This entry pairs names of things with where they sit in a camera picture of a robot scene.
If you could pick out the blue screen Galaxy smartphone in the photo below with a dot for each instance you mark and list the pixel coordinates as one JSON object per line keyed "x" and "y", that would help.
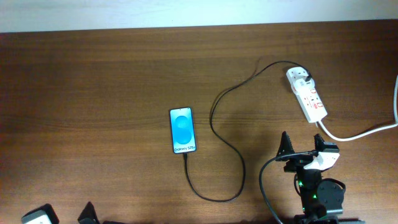
{"x": 182, "y": 130}

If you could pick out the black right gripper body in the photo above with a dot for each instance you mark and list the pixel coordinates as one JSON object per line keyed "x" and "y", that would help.
{"x": 296, "y": 162}

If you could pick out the white power strip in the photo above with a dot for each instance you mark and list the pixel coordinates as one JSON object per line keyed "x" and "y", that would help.
{"x": 310, "y": 101}

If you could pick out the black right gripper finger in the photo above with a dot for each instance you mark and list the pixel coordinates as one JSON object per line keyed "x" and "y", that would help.
{"x": 319, "y": 142}
{"x": 285, "y": 147}

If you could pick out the white charger plug adapter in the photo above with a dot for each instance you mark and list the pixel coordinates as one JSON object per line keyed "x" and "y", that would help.
{"x": 301, "y": 86}

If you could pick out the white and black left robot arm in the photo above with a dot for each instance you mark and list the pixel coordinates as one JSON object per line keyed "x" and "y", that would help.
{"x": 46, "y": 215}

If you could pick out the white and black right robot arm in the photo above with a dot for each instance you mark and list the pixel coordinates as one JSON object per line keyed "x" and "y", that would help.
{"x": 322, "y": 198}

